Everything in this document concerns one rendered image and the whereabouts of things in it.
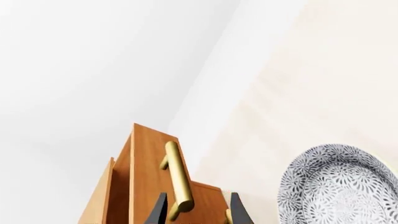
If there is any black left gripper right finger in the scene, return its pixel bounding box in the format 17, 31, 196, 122
230, 192, 256, 224

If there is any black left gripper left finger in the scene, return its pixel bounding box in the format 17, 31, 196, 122
145, 192, 168, 224

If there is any wooden cabinet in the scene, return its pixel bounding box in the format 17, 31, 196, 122
77, 157, 115, 224

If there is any grey floral patterned bowl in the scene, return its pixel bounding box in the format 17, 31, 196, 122
276, 143, 398, 224

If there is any long brass drawer handle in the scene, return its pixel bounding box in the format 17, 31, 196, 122
159, 140, 195, 222

